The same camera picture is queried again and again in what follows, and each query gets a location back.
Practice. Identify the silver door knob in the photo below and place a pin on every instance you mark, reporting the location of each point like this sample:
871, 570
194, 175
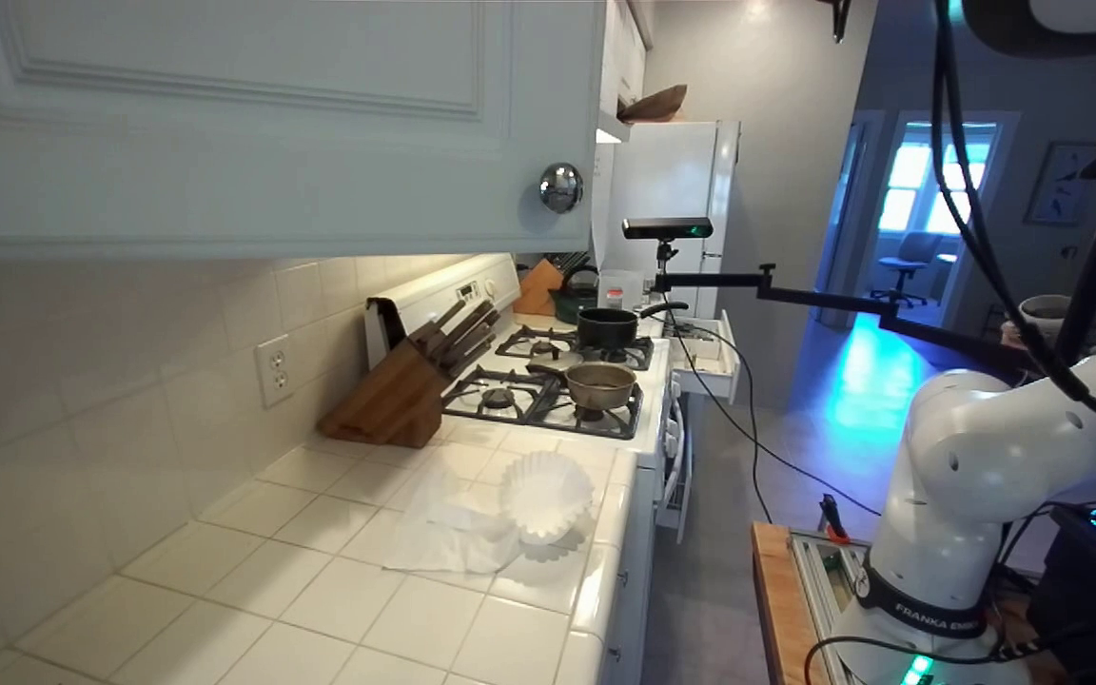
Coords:
561, 188

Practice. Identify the white wall outlet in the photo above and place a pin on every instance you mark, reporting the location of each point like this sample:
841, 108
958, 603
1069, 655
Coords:
275, 370

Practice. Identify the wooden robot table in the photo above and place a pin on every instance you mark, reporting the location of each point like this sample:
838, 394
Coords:
778, 609

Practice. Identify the metal frying pan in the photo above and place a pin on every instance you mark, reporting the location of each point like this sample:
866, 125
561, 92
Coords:
599, 386

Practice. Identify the white gas stove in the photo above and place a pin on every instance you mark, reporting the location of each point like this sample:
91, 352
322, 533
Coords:
533, 394

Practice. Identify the white coffee filter stack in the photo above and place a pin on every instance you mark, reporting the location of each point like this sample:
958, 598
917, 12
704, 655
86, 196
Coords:
550, 500

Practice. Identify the white refrigerator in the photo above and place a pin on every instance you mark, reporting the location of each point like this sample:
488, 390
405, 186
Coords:
684, 164

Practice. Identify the black equipment box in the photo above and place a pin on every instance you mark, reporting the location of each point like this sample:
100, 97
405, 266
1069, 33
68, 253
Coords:
1095, 622

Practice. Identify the dark chair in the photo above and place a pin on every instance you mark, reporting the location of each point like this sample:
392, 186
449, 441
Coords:
902, 273

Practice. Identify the large wooden knife block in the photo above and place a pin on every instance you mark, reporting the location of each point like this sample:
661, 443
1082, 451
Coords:
391, 400

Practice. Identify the bright paned window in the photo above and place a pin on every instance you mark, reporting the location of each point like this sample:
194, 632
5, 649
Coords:
916, 175

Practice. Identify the white side cart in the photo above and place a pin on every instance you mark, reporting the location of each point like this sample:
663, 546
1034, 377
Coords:
713, 363

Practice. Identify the red black clamp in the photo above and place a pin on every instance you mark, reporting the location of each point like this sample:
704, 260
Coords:
831, 518

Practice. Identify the wooden bowl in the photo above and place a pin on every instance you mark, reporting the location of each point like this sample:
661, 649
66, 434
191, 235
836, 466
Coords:
651, 104

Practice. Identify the metal base plate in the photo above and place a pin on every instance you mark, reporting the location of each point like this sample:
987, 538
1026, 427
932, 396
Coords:
826, 597

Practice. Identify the black pot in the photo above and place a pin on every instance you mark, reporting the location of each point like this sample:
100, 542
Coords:
606, 328

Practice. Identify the framed wall picture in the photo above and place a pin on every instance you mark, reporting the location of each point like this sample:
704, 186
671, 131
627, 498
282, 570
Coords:
1064, 181

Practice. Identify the white cabinet door with disc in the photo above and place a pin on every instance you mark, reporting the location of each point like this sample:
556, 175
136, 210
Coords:
256, 137

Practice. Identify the dark kettle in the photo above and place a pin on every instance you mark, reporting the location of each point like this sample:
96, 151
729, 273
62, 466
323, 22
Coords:
571, 300

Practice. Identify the black camera boom stand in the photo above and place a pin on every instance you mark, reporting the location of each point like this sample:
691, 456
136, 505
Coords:
826, 300

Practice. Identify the small wooden knife block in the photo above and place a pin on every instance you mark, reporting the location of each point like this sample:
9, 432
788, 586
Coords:
538, 292

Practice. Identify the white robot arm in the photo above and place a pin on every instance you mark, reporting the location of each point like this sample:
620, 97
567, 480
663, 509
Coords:
992, 443

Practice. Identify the black stereo camera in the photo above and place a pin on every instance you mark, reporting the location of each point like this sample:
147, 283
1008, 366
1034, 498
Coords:
666, 230

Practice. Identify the white range hood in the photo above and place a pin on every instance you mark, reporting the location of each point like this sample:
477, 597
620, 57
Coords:
611, 126

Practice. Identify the clear plastic bag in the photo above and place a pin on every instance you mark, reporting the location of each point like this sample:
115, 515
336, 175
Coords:
445, 533

